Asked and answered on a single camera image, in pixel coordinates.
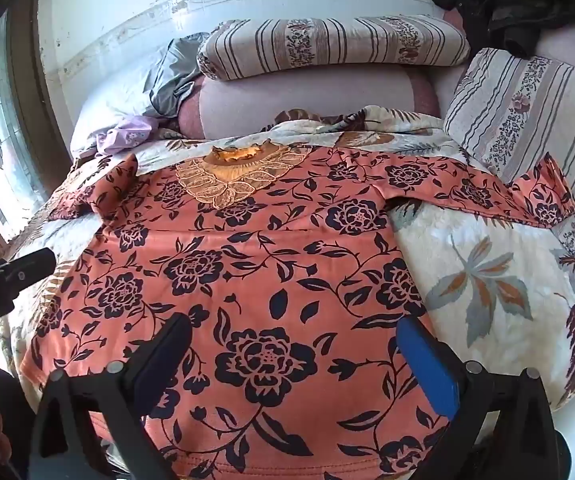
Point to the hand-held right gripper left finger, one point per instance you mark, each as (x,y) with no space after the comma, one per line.
(163,360)

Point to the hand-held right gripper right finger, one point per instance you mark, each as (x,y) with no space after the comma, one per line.
(427,370)

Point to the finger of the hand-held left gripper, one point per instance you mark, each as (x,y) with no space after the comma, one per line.
(32,265)

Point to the orange floral shirt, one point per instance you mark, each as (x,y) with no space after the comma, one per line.
(267,270)

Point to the black clothes pile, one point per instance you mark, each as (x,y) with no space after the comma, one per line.
(507,5)

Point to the cream leaf print blanket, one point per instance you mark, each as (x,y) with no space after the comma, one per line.
(492,280)

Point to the lilac cloth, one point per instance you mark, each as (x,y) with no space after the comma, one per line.
(122,132)

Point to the white bedsheet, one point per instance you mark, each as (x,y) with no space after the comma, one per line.
(112,100)

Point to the grey shiny cloth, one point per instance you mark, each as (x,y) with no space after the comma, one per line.
(177,70)

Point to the striped floral pillow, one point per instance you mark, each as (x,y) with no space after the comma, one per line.
(332,45)
(532,125)

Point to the pink bolster cushion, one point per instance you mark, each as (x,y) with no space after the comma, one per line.
(307,102)

